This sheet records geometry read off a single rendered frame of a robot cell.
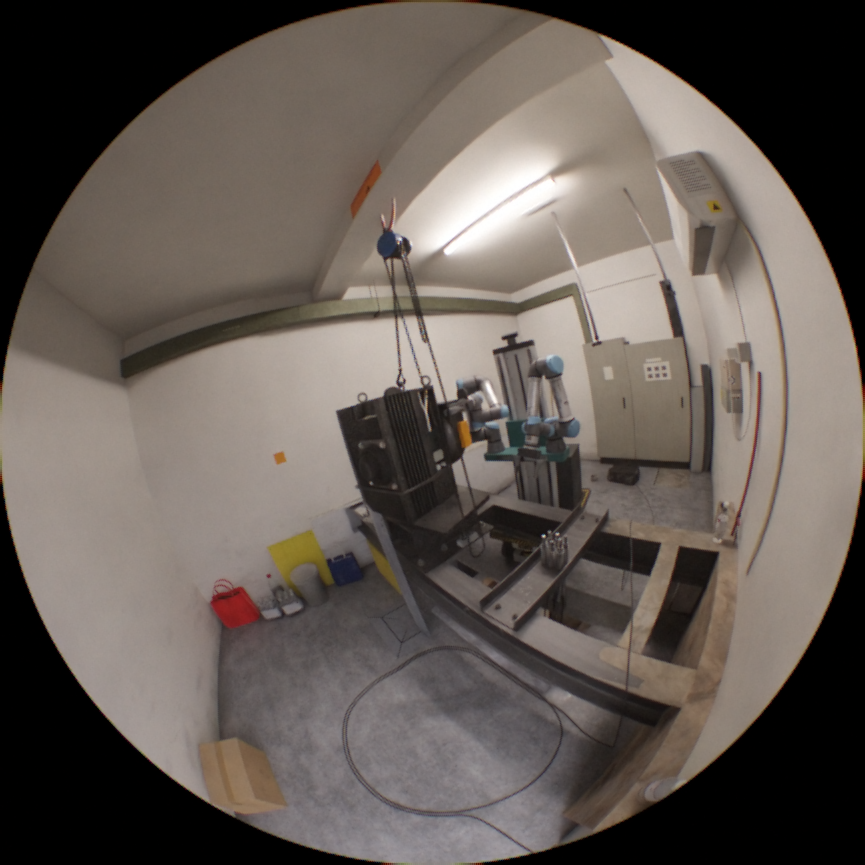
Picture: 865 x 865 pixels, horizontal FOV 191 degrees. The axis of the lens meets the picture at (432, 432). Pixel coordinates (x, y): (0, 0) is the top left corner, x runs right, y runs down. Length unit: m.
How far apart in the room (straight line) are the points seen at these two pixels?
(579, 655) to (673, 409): 3.07
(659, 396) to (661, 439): 0.55
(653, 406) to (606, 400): 0.68
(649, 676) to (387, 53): 2.25
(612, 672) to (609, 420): 3.27
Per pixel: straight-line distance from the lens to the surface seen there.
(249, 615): 2.90
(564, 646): 1.08
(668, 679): 1.07
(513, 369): 2.04
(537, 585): 1.27
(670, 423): 3.67
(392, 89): 1.42
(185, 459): 2.60
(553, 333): 4.24
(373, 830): 1.74
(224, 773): 1.90
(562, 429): 1.70
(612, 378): 3.69
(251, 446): 2.44
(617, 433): 3.84
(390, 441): 1.33
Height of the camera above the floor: 1.59
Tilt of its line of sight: 10 degrees down
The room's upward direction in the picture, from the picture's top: 14 degrees counter-clockwise
